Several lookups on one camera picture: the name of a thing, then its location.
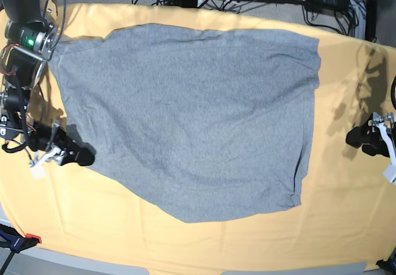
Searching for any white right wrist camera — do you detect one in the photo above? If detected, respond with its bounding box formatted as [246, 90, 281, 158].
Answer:
[30, 164, 46, 180]

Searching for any black clamp right corner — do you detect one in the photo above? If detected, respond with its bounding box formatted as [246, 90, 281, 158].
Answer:
[376, 252, 396, 275]

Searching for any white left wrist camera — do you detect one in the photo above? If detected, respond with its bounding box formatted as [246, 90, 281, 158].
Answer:
[383, 164, 396, 185]

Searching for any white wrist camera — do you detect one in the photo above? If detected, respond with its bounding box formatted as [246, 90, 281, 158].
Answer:
[30, 164, 46, 180]
[383, 164, 396, 185]

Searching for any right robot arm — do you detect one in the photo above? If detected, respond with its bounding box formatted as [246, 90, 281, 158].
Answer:
[1, 0, 95, 168]

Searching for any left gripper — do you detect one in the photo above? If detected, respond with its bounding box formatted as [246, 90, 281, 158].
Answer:
[345, 112, 395, 165]

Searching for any yellow table cloth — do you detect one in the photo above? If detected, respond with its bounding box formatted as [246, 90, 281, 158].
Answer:
[1, 4, 395, 274]

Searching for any blue red table clamp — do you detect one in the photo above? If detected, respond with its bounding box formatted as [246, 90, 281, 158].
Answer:
[1, 224, 41, 253]

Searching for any grey t-shirt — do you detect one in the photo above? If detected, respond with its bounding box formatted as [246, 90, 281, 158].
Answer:
[49, 24, 321, 223]

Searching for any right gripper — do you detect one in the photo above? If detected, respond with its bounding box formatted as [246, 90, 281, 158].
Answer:
[29, 121, 95, 167]

